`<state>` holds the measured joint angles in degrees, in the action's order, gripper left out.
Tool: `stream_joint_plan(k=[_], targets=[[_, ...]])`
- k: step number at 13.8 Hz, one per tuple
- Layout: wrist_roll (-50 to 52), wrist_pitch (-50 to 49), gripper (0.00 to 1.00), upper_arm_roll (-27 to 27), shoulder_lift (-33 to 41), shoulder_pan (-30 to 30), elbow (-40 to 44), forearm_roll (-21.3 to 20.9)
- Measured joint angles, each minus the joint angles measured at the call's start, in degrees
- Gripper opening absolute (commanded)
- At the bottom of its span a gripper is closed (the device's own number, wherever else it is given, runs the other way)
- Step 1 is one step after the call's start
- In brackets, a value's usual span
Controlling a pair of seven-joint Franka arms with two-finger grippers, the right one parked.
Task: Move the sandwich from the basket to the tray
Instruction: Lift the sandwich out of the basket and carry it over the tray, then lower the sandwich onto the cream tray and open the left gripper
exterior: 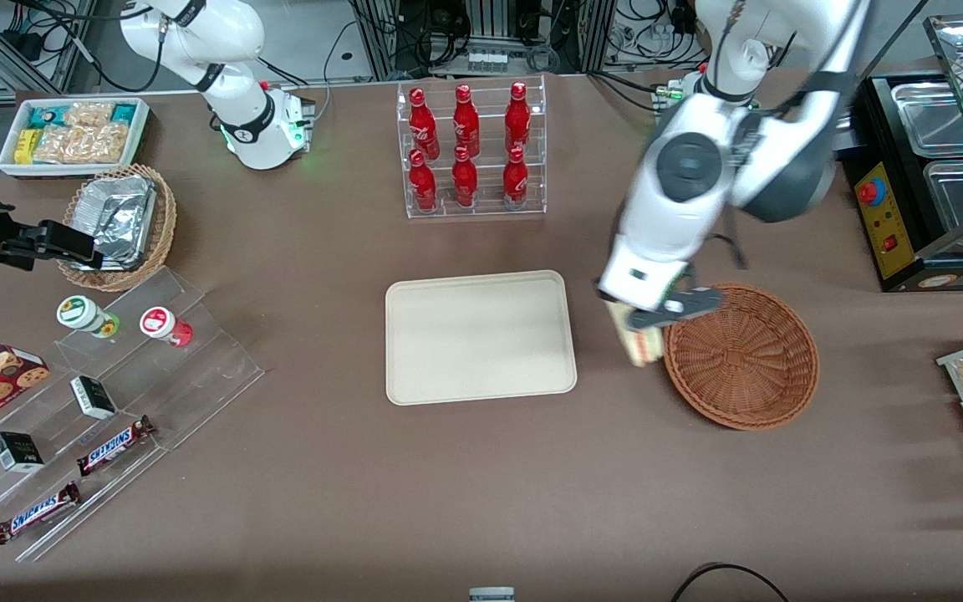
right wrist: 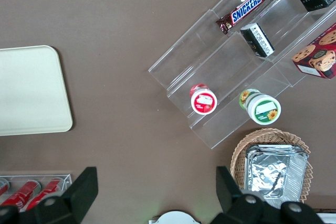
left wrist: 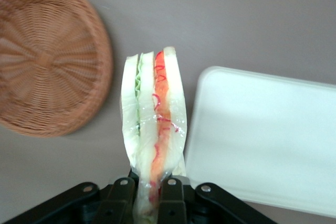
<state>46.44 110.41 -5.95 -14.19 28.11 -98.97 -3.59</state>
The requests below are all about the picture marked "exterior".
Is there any clear acrylic bottle rack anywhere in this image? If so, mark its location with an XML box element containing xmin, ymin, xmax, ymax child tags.
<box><xmin>396</xmin><ymin>74</ymin><xmax>548</xmax><ymax>221</ymax></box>

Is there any black food warmer appliance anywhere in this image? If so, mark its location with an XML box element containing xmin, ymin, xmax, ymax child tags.
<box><xmin>834</xmin><ymin>15</ymin><xmax>963</xmax><ymax>293</ymax></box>

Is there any oval light wicker basket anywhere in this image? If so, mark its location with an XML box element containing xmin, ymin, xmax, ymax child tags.
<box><xmin>57</xmin><ymin>164</ymin><xmax>179</xmax><ymax>293</ymax></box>

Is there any round brown wicker basket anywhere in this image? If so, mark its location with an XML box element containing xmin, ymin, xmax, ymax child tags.
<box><xmin>662</xmin><ymin>283</ymin><xmax>822</xmax><ymax>432</ymax></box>

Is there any green-lid white cup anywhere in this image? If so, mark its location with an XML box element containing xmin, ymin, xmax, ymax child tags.
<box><xmin>56</xmin><ymin>295</ymin><xmax>122</xmax><ymax>339</ymax></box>

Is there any brown Snickers bar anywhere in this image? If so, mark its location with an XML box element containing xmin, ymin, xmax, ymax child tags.
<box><xmin>76</xmin><ymin>415</ymin><xmax>157</xmax><ymax>478</ymax></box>
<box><xmin>0</xmin><ymin>480</ymin><xmax>83</xmax><ymax>547</ymax></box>

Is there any aluminium frame rack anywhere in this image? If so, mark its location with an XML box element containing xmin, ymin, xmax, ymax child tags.
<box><xmin>348</xmin><ymin>0</ymin><xmax>618</xmax><ymax>83</ymax></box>

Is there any small clear cracker bag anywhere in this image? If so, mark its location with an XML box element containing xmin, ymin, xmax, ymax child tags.
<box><xmin>64</xmin><ymin>101</ymin><xmax>116</xmax><ymax>129</ymax></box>

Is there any white rectangular snack bin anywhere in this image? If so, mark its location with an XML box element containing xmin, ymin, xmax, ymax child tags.
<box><xmin>0</xmin><ymin>96</ymin><xmax>153</xmax><ymax>181</ymax></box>

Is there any black floor cable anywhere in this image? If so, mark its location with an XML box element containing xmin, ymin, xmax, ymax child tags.
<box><xmin>669</xmin><ymin>563</ymin><xmax>792</xmax><ymax>602</ymax></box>

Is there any triangular sandwich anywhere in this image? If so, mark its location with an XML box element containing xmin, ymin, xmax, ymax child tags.
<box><xmin>606</xmin><ymin>299</ymin><xmax>667</xmax><ymax>368</ymax></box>

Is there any clear acrylic stepped shelf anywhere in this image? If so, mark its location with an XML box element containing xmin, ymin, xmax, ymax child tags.
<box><xmin>0</xmin><ymin>266</ymin><xmax>267</xmax><ymax>564</ymax></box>

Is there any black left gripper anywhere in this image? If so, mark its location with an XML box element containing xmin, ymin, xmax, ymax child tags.
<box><xmin>627</xmin><ymin>264</ymin><xmax>726</xmax><ymax>333</ymax></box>

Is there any large clear cracker bag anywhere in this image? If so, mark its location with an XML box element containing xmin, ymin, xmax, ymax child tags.
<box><xmin>33</xmin><ymin>123</ymin><xmax>133</xmax><ymax>166</ymax></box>

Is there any red cola bottle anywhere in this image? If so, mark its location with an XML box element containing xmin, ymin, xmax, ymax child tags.
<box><xmin>408</xmin><ymin>87</ymin><xmax>441</xmax><ymax>160</ymax></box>
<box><xmin>504</xmin><ymin>81</ymin><xmax>532</xmax><ymax>154</ymax></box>
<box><xmin>502</xmin><ymin>146</ymin><xmax>530</xmax><ymax>211</ymax></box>
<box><xmin>452</xmin><ymin>84</ymin><xmax>482</xmax><ymax>158</ymax></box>
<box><xmin>451</xmin><ymin>145</ymin><xmax>480</xmax><ymax>209</ymax></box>
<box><xmin>408</xmin><ymin>149</ymin><xmax>439</xmax><ymax>212</ymax></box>

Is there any beige plastic tray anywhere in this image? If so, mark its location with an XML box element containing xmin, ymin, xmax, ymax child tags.
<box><xmin>385</xmin><ymin>269</ymin><xmax>579</xmax><ymax>407</ymax></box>

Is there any small black box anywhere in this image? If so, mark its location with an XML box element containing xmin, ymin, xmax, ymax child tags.
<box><xmin>70</xmin><ymin>375</ymin><xmax>119</xmax><ymax>421</ymax></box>
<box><xmin>0</xmin><ymin>431</ymin><xmax>46</xmax><ymax>475</ymax></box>

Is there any silver foil container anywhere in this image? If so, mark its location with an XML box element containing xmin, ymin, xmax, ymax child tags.
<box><xmin>71</xmin><ymin>175</ymin><xmax>157</xmax><ymax>271</ymax></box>

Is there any red-lid white cup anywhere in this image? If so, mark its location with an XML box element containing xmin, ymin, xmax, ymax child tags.
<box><xmin>140</xmin><ymin>306</ymin><xmax>195</xmax><ymax>349</ymax></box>

